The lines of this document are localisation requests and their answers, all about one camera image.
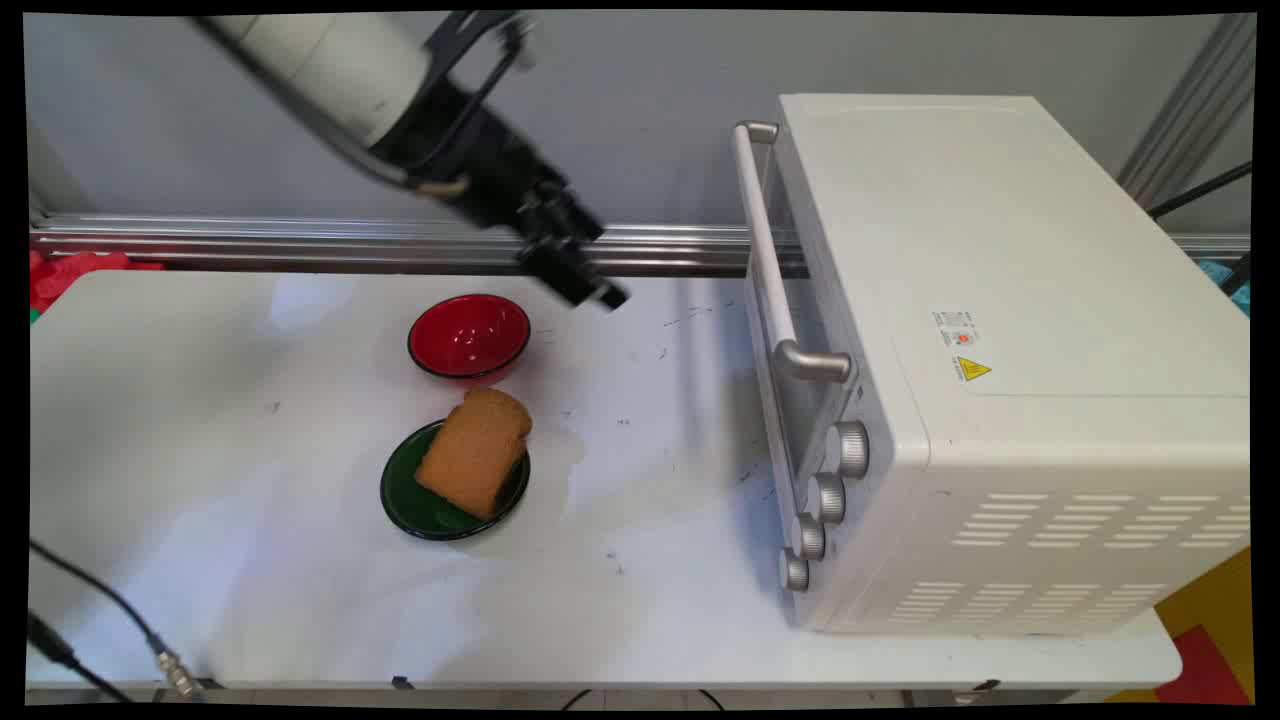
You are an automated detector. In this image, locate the thin black cable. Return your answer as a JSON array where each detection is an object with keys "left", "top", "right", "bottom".
[{"left": 1148, "top": 160, "right": 1253, "bottom": 221}]

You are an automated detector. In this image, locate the brown bread slice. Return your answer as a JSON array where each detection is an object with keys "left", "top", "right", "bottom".
[{"left": 414, "top": 387, "right": 534, "bottom": 522}]

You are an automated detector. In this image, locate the glass oven door with handle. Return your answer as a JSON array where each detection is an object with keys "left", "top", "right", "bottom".
[{"left": 734, "top": 120, "right": 859, "bottom": 501}]

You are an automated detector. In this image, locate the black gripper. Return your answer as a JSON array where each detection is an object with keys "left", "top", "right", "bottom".
[{"left": 372, "top": 82, "right": 630, "bottom": 312}]

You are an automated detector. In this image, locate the red cloth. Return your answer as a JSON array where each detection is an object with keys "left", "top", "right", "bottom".
[{"left": 30, "top": 250, "right": 166, "bottom": 314}]

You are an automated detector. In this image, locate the white toaster oven body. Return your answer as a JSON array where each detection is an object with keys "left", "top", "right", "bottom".
[{"left": 745, "top": 93, "right": 1251, "bottom": 638}]

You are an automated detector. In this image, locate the black cable with metal connector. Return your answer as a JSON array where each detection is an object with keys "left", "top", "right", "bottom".
[{"left": 30, "top": 540, "right": 207, "bottom": 700}]

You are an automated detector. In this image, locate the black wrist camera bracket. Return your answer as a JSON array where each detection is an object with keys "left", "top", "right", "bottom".
[{"left": 424, "top": 12, "right": 533, "bottom": 131}]

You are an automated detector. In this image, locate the aluminium frame rail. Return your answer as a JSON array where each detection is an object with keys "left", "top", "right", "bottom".
[{"left": 30, "top": 212, "right": 1251, "bottom": 280}]

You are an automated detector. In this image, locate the teal object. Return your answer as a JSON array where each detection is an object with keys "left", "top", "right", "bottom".
[{"left": 1195, "top": 258, "right": 1251, "bottom": 317}]

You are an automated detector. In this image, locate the aluminium frame post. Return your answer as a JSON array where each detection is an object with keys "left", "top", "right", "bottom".
[{"left": 1115, "top": 14, "right": 1256, "bottom": 211}]

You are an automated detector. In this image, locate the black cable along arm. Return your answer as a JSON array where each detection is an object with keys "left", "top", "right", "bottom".
[{"left": 192, "top": 16, "right": 473, "bottom": 198}]

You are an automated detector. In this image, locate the yellow warning sticker label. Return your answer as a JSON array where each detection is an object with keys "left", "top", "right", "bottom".
[{"left": 932, "top": 310, "right": 993, "bottom": 384}]

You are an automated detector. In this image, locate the red floor mat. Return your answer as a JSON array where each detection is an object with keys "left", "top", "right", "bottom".
[{"left": 1155, "top": 625, "right": 1253, "bottom": 705}]

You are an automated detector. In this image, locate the black cable with black plug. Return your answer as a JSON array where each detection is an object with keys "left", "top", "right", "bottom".
[{"left": 28, "top": 612, "right": 133, "bottom": 704}]

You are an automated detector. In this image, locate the red bowl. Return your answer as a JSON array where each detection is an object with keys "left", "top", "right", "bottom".
[{"left": 407, "top": 293, "right": 532, "bottom": 383}]

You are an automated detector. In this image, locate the black cable under table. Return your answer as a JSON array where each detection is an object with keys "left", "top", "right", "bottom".
[{"left": 558, "top": 688, "right": 728, "bottom": 711}]

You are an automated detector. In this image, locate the largest silver oven knob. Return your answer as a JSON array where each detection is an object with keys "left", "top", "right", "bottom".
[{"left": 831, "top": 421, "right": 870, "bottom": 478}]

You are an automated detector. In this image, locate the yellow floor mat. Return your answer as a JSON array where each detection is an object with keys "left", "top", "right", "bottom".
[{"left": 1105, "top": 547, "right": 1253, "bottom": 703}]

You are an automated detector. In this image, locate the dark green plate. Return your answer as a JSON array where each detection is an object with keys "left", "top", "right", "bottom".
[{"left": 379, "top": 418, "right": 532, "bottom": 543}]

